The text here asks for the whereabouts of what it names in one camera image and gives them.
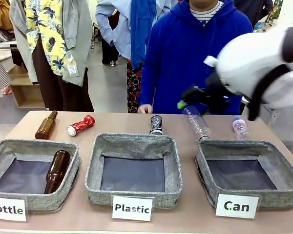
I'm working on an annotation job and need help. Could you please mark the person's right forearm blue sleeve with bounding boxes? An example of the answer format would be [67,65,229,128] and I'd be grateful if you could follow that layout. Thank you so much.
[138,57,163,108]

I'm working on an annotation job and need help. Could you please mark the small blue-capped plastic bottle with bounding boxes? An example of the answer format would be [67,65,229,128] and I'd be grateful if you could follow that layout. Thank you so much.
[231,116,251,140]

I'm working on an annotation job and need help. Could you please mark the person's right hand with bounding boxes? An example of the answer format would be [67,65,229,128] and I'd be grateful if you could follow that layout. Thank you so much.
[137,104,153,114]

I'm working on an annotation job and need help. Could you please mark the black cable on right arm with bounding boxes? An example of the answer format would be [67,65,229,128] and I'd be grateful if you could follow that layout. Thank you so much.
[248,64,293,122]

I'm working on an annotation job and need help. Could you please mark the crushed black can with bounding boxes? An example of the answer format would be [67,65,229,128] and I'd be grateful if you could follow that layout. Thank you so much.
[149,115,164,136]

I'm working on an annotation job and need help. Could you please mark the large clear plastic bottle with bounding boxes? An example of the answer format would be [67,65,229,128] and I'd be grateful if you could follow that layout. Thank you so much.
[181,105,212,144]

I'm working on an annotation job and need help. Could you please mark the paper tag on grey cardigan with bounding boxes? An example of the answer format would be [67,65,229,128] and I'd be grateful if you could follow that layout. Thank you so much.
[65,50,79,78]

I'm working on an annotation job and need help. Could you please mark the white Plastic label card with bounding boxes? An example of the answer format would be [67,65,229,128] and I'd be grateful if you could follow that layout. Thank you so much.
[111,195,154,222]

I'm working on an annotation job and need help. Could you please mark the person in yellow floral shirt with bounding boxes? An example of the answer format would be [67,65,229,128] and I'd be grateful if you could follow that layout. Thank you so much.
[9,0,95,113]

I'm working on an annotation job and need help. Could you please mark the crushed red cola can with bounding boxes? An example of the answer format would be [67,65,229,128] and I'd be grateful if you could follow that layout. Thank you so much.
[66,115,96,137]

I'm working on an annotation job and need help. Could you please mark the person in dark clothes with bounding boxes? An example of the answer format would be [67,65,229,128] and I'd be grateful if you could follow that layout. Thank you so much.
[233,0,274,28]

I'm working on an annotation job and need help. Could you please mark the person in blue hoodie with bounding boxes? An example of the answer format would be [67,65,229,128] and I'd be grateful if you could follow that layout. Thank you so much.
[138,0,254,116]

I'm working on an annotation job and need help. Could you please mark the white Can label card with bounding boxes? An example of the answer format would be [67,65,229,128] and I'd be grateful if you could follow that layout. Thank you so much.
[215,194,260,219]

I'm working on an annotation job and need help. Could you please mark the orange hanging garment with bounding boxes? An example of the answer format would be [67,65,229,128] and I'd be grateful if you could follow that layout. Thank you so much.
[0,0,14,32]

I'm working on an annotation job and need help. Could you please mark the brown glass bottle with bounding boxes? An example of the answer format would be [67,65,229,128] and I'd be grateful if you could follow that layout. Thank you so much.
[43,150,71,195]
[35,110,58,140]

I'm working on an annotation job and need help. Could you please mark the grey fabric basket labelled Plastic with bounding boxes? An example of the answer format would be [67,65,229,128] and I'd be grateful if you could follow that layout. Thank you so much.
[84,133,184,209]

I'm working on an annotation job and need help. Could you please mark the white Bottle label card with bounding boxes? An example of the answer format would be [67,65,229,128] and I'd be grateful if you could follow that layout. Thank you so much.
[0,195,28,222]

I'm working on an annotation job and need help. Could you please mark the person in light blue jacket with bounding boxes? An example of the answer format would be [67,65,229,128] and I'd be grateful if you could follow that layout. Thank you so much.
[95,0,171,114]

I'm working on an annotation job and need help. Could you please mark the grey fabric basket labelled Can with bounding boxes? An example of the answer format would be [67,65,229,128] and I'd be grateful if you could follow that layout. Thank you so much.
[194,139,293,210]

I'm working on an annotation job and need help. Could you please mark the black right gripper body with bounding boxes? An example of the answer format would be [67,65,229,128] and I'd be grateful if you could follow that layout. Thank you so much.
[205,72,242,115]

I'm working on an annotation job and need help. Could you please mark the grey fabric basket labelled Bottle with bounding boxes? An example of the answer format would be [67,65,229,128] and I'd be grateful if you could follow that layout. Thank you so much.
[0,138,82,212]

